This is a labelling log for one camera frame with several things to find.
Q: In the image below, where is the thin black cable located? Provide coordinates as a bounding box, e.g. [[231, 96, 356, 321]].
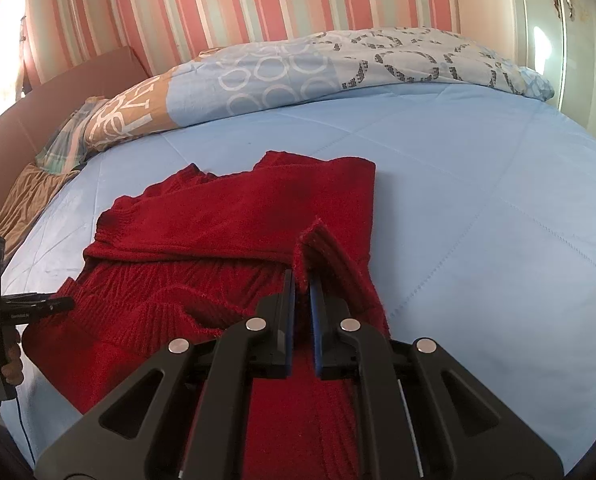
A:
[[12, 395, 35, 461]]

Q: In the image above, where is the plaid pastel cloth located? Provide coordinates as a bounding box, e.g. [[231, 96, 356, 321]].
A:
[[35, 96, 111, 173]]

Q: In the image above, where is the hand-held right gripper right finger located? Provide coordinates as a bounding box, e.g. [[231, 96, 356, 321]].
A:
[[308, 277, 564, 480]]

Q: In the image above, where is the pink padded headboard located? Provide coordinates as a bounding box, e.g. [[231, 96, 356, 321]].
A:
[[0, 45, 151, 171]]

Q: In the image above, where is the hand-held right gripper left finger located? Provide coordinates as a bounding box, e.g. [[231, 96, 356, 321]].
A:
[[35, 269, 299, 480]]

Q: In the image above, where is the brown cloth garment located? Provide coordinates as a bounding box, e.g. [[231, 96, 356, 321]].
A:
[[0, 162, 81, 263]]

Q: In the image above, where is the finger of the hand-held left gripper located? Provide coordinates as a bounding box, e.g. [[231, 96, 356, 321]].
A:
[[8, 296, 76, 323]]

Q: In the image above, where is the white wardrobe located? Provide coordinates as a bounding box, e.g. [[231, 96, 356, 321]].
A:
[[508, 0, 596, 156]]

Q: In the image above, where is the light blue quilted bedspread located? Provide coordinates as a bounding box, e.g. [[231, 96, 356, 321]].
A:
[[0, 85, 596, 480]]

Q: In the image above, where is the red knit sweater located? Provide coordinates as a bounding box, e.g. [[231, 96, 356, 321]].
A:
[[22, 150, 391, 480]]

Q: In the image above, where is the patterned blue and tan duvet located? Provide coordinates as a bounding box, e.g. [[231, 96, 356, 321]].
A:
[[83, 26, 556, 153]]

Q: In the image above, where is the person's left hand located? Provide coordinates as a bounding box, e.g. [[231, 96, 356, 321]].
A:
[[0, 332, 25, 387]]

